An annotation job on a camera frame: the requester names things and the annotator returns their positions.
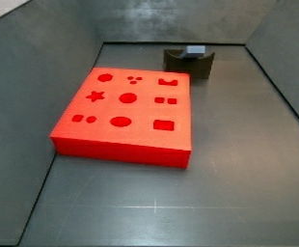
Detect blue slotted double-square block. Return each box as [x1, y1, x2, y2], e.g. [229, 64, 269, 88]
[179, 45, 205, 59]

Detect red shape-sorting board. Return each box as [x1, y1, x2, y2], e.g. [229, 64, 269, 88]
[50, 68, 192, 168]

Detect black curved holder stand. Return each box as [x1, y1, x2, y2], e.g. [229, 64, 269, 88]
[164, 49, 215, 79]

